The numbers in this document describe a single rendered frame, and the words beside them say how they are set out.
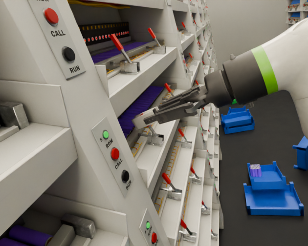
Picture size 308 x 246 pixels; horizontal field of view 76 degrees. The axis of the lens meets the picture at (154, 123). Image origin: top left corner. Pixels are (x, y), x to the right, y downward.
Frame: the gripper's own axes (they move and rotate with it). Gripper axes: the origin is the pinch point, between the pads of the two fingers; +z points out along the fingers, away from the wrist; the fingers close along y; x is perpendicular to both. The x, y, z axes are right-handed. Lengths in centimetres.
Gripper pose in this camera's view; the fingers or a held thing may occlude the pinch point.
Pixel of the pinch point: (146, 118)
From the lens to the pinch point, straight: 49.6
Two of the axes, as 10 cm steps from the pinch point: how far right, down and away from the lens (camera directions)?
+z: -8.4, 3.2, 4.4
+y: 2.7, -4.6, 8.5
